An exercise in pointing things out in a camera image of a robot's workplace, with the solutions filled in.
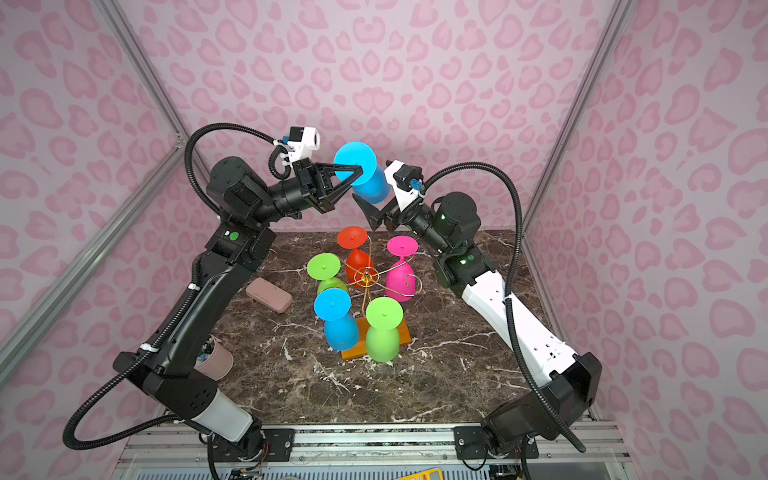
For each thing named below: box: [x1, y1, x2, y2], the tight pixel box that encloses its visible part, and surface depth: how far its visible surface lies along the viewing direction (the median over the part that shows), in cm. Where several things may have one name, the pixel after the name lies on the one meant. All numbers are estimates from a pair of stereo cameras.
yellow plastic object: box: [398, 468, 443, 480], surface depth 70 cm
